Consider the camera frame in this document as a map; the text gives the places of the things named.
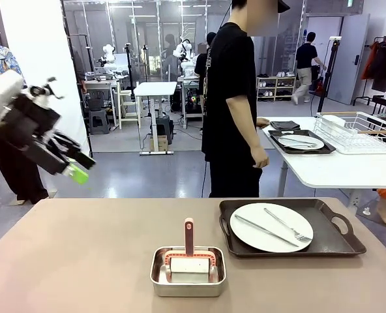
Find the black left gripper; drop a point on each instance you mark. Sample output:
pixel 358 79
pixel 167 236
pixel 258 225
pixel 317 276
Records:
pixel 26 130

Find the pink lint roller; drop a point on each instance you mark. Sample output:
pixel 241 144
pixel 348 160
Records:
pixel 189 234

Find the white dinner plate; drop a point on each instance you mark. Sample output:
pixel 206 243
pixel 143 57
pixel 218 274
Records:
pixel 261 236
pixel 297 143

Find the silver table knife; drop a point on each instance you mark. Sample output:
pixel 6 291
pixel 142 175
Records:
pixel 299 140
pixel 264 229

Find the dark grey cloth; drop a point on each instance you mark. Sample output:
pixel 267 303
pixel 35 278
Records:
pixel 284 125

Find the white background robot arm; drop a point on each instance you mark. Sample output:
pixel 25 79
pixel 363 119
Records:
pixel 183 50
pixel 109 55

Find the person's right forearm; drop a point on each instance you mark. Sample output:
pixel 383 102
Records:
pixel 251 137

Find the small white floor object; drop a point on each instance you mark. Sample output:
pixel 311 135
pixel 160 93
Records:
pixel 366 211

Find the person's right hand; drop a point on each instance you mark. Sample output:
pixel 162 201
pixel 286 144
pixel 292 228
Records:
pixel 261 158

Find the person's left hand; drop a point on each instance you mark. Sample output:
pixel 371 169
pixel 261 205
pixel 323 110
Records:
pixel 263 122

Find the grey plastic stool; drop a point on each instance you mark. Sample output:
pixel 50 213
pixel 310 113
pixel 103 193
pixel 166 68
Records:
pixel 98 120

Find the figure in floral shirt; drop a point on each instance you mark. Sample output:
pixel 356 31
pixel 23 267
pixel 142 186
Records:
pixel 17 176

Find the white step stool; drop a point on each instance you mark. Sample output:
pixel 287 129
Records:
pixel 127 107

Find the small cardboard box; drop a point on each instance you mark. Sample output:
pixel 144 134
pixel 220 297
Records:
pixel 158 143

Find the dark grey stool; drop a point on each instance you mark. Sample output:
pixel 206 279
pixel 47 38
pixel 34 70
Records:
pixel 164 127

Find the white standing desk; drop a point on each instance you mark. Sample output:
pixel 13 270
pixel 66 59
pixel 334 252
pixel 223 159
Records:
pixel 155 88

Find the white backdrop sheet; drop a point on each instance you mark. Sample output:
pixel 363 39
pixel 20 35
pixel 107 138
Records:
pixel 43 49

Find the equipment cart with lit computer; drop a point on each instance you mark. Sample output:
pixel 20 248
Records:
pixel 191 104

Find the person behind glass partition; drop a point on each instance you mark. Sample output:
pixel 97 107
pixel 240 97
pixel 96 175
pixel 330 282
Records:
pixel 170 52

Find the person in black khaki trousers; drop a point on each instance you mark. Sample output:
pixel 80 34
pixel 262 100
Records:
pixel 201 65

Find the person in black t-shirt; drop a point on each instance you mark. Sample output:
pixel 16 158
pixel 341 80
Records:
pixel 225 98

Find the rectangular metal tray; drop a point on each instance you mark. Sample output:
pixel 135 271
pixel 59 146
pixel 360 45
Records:
pixel 186 290

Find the wooden shoe rack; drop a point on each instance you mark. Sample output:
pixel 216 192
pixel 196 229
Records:
pixel 276 88

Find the dark flat serving tray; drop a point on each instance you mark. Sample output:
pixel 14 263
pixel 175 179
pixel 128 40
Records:
pixel 305 133

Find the white side table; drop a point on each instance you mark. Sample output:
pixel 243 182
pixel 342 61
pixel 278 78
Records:
pixel 326 169

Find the person in beige trousers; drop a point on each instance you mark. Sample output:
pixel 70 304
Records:
pixel 305 58

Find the black stand with white top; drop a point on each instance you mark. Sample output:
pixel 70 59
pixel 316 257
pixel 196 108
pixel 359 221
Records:
pixel 331 65

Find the grey door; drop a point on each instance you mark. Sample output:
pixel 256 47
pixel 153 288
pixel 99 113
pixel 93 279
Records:
pixel 349 58

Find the black clothes rack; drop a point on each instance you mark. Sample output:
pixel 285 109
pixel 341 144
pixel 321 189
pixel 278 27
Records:
pixel 375 99

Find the orange hanging garment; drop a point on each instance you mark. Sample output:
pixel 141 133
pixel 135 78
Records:
pixel 369 62

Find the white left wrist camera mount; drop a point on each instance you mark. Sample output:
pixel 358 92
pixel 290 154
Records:
pixel 39 93

